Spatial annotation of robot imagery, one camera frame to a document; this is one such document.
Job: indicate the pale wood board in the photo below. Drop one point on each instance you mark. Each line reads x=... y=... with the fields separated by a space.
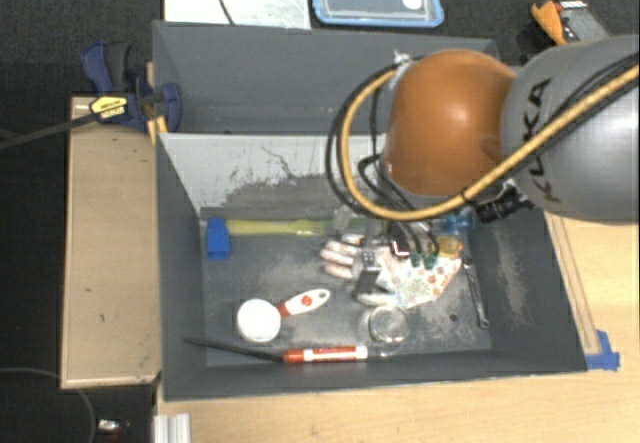
x=110 y=256

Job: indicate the white and red measuring scoop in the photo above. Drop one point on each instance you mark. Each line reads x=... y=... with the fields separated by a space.
x=258 y=320

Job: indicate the floral cloth mitt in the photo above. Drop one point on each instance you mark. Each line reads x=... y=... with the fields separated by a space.
x=425 y=283

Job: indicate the blue block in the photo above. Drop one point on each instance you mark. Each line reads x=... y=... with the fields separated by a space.
x=218 y=238

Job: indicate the clear yellow plastic toy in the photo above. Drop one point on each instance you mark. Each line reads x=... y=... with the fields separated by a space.
x=449 y=247

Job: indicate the red and white paintbrush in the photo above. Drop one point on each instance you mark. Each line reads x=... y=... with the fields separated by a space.
x=325 y=354

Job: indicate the clear glass cup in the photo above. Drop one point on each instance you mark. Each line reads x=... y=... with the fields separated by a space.
x=389 y=326

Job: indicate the pink toy hand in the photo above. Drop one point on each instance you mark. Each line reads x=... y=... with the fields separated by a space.
x=337 y=256

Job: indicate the clear blue plastic toy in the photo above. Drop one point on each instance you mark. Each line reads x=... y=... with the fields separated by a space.
x=457 y=223

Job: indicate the black cylinder on white bracket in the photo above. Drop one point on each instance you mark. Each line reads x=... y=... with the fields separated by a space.
x=497 y=208

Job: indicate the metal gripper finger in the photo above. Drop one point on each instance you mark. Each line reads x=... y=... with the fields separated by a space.
x=369 y=276

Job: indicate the grey metal bin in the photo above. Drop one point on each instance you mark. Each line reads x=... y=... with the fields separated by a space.
x=280 y=281

